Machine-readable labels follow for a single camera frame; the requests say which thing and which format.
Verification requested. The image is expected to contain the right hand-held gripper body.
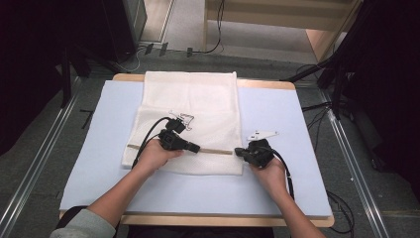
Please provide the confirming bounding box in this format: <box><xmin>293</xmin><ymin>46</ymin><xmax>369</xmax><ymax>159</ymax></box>
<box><xmin>244</xmin><ymin>130</ymin><xmax>279</xmax><ymax>169</ymax></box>

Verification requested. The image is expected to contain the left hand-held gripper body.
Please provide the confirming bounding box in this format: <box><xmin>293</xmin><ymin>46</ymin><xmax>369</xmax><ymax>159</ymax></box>
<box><xmin>157</xmin><ymin>110</ymin><xmax>196</xmax><ymax>153</ymax></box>

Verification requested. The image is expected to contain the white towel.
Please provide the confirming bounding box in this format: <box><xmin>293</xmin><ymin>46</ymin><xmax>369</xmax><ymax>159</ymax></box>
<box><xmin>121</xmin><ymin>70</ymin><xmax>245</xmax><ymax>177</ymax></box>

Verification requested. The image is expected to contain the person's left hand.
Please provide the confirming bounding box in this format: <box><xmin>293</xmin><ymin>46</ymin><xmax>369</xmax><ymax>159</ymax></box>
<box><xmin>136</xmin><ymin>138</ymin><xmax>184</xmax><ymax>177</ymax></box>

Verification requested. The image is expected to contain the person's right hand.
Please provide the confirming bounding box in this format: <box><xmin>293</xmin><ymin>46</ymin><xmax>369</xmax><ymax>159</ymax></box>
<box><xmin>249</xmin><ymin>157</ymin><xmax>287</xmax><ymax>200</ymax></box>

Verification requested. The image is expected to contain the light blue table mat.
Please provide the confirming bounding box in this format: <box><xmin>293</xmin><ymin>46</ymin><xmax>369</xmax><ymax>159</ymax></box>
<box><xmin>58</xmin><ymin>79</ymin><xmax>333</xmax><ymax>218</ymax></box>

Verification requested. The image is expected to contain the black metal stand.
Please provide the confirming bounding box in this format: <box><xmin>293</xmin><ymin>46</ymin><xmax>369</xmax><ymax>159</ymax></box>
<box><xmin>279</xmin><ymin>0</ymin><xmax>374</xmax><ymax>121</ymax></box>
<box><xmin>59</xmin><ymin>48</ymin><xmax>73</xmax><ymax>109</ymax></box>

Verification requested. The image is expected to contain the grey sleeve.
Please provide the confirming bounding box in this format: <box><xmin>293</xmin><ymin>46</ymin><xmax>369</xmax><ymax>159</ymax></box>
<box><xmin>49</xmin><ymin>207</ymin><xmax>117</xmax><ymax>238</ymax></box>

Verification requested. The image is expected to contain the black cabinet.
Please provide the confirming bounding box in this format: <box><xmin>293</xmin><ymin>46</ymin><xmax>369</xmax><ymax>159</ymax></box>
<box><xmin>100</xmin><ymin>0</ymin><xmax>149</xmax><ymax>64</ymax></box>

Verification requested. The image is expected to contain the wooden shelf unit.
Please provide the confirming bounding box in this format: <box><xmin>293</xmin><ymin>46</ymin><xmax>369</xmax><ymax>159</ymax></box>
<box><xmin>202</xmin><ymin>0</ymin><xmax>364</xmax><ymax>62</ymax></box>

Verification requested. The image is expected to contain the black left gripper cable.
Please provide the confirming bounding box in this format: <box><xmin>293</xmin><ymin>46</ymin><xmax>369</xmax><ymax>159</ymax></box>
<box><xmin>131</xmin><ymin>116</ymin><xmax>173</xmax><ymax>170</ymax></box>

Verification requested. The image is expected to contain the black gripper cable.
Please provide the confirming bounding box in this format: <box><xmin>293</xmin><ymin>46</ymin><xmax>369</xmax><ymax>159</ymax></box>
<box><xmin>267</xmin><ymin>148</ymin><xmax>296</xmax><ymax>201</ymax></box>
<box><xmin>131</xmin><ymin>116</ymin><xmax>173</xmax><ymax>170</ymax></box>

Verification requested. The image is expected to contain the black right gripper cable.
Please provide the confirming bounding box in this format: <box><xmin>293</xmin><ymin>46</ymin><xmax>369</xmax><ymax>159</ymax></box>
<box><xmin>267</xmin><ymin>148</ymin><xmax>296</xmax><ymax>201</ymax></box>

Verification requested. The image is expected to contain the black floor cable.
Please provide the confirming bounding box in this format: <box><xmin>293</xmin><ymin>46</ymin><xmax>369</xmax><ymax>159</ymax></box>
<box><xmin>326</xmin><ymin>189</ymin><xmax>357</xmax><ymax>236</ymax></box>
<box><xmin>299</xmin><ymin>100</ymin><xmax>333</xmax><ymax>153</ymax></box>

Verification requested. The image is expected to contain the white floor cable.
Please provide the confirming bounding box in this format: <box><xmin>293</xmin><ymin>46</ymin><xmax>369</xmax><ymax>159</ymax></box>
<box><xmin>120</xmin><ymin>48</ymin><xmax>148</xmax><ymax>74</ymax></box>

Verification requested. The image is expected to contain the metal floor rail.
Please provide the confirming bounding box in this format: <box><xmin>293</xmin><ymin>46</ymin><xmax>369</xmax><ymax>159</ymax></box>
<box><xmin>317</xmin><ymin>88</ymin><xmax>393</xmax><ymax>238</ymax></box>
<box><xmin>0</xmin><ymin>76</ymin><xmax>83</xmax><ymax>238</ymax></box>

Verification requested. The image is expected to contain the black hanging cable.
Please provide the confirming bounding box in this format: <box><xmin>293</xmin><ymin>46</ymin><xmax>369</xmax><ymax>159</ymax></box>
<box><xmin>192</xmin><ymin>0</ymin><xmax>226</xmax><ymax>56</ymax></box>

